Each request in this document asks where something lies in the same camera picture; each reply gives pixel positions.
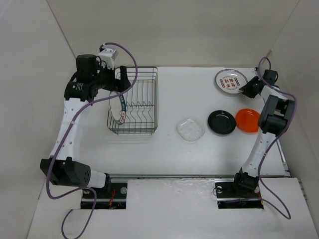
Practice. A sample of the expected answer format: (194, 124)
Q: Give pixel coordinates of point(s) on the clear glass plate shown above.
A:
(190, 129)

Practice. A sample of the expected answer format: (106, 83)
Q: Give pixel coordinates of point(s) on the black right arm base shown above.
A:
(240, 192)

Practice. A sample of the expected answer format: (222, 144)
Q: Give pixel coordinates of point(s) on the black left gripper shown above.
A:
(120, 85)

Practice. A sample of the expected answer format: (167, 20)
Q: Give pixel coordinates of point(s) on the grey wire dish rack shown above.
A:
(142, 103)

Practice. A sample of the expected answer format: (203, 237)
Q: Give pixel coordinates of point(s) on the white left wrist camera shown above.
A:
(109, 55)

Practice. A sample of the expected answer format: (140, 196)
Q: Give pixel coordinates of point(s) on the green rimmed white plate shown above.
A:
(118, 107)

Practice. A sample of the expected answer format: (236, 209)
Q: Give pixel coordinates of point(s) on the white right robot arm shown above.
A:
(274, 120)

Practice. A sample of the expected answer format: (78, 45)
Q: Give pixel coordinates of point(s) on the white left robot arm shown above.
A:
(93, 72)

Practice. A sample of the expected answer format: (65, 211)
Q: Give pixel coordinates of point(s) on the orange round plate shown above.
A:
(247, 120)

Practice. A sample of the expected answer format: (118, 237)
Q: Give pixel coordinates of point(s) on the black round plate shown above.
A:
(221, 122)

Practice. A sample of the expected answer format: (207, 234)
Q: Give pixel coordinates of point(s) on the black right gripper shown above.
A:
(247, 91)

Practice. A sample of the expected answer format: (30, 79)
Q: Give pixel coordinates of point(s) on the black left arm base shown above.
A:
(112, 197)

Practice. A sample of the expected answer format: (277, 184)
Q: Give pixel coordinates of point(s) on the white plate red characters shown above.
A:
(230, 81)

